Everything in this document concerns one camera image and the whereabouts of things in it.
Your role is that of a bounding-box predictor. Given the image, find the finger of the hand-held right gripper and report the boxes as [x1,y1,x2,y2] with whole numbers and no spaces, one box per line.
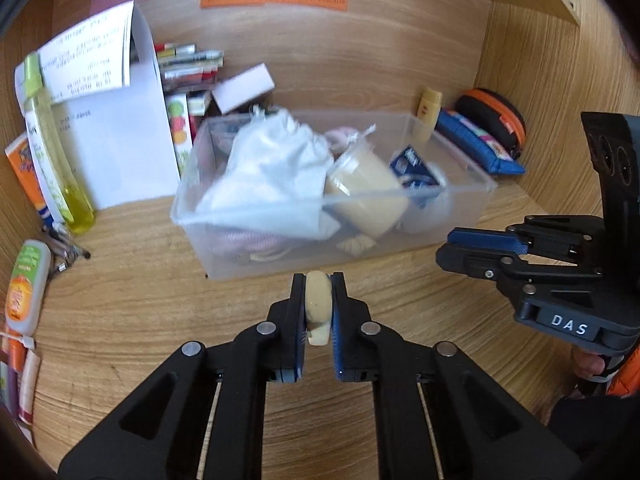
[435,244,604,287]
[447,215,609,262]

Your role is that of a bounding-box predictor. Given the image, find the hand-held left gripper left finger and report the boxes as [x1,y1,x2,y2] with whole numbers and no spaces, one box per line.
[57,273,307,480]

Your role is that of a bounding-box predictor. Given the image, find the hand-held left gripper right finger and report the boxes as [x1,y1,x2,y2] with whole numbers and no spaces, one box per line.
[330,272,583,480]

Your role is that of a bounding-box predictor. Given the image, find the cream rubber eraser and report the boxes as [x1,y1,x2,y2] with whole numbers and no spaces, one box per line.
[304,270,334,347]

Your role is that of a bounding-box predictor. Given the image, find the blue tissue packet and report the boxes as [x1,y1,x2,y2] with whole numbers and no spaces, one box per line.
[388,144,442,209]

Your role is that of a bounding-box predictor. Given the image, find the clear plastic storage box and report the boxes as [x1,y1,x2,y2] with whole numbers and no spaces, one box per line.
[171,107,499,281]

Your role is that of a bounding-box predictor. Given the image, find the cream candle cup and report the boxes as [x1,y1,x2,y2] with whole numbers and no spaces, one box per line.
[324,139,412,239]

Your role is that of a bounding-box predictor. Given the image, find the pink braided rope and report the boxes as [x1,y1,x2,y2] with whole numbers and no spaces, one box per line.
[209,224,292,262]

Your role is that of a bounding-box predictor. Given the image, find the white drawstring bag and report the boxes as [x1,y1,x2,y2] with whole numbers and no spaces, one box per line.
[195,107,342,242]

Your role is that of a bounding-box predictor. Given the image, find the person's right forearm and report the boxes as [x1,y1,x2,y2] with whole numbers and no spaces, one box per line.
[605,340,640,399]

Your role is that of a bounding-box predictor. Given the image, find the wooden desktop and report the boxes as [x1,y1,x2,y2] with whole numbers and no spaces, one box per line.
[30,175,601,480]

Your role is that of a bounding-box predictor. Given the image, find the person's right hand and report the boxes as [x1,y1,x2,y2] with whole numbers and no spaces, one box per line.
[572,347,608,382]

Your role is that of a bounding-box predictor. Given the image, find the blue pencil case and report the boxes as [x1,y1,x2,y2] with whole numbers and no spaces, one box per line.
[434,109,527,177]

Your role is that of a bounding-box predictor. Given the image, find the black orange round case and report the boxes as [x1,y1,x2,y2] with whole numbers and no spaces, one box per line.
[454,88,527,159]

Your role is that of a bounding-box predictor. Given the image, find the small yellow bottle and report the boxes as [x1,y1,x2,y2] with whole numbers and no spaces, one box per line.
[412,87,444,144]

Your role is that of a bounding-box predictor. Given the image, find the bundle of dark pens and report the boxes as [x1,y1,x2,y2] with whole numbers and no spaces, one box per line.
[42,224,93,274]

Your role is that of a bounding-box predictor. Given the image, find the white paper sheets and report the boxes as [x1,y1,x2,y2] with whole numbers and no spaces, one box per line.
[14,10,182,211]

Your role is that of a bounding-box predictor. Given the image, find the pink white tube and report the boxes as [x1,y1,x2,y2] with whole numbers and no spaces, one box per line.
[0,332,42,427]

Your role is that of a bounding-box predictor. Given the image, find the small white box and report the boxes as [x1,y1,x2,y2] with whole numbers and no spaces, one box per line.
[210,63,275,115]

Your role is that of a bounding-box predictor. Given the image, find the green orange tube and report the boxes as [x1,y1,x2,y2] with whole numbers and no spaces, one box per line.
[4,239,53,336]

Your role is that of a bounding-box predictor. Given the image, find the stack of stationery packs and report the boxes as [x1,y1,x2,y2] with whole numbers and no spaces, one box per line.
[154,42,225,172]

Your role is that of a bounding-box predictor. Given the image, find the yellow spray bottle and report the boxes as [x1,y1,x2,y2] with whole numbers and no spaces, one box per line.
[22,53,96,234]

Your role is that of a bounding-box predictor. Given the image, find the white receipt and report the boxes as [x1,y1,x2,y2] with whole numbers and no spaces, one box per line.
[37,1,136,106]

